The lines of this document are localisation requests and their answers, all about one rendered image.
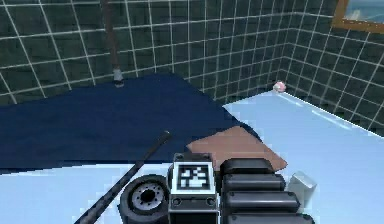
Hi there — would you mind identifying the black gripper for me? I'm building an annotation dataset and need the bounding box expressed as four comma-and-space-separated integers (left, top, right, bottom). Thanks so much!
117, 174, 172, 224

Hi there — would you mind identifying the black thin rod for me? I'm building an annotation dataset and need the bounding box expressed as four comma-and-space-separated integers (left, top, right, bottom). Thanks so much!
73, 130, 174, 224

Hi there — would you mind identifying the small white box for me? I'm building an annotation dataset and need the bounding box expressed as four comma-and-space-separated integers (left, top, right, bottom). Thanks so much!
286, 171, 318, 205

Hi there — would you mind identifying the brown pole with grey tip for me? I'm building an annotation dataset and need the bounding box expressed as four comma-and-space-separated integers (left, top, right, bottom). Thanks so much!
100, 0, 126, 89

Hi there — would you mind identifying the small pink round object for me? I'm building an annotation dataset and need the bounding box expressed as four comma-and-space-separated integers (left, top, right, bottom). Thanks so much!
272, 80, 287, 94

